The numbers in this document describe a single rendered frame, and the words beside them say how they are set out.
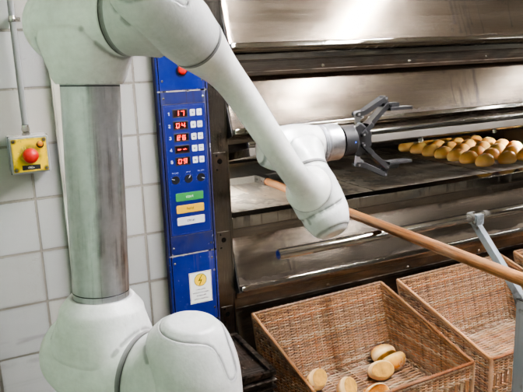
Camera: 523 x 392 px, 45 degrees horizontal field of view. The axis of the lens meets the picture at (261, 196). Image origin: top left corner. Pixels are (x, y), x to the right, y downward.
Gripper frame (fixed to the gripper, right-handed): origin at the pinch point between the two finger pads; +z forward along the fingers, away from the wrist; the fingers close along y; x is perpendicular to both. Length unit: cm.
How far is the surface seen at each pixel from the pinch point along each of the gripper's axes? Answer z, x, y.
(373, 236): 3.1, -17.5, 32.3
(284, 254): -26.7, -17.4, 32.4
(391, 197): 38, -55, 32
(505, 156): 112, -71, 27
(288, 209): -5, -55, 31
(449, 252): 4.7, 12.1, 29.2
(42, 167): -83, -47, 6
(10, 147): -91, -48, 0
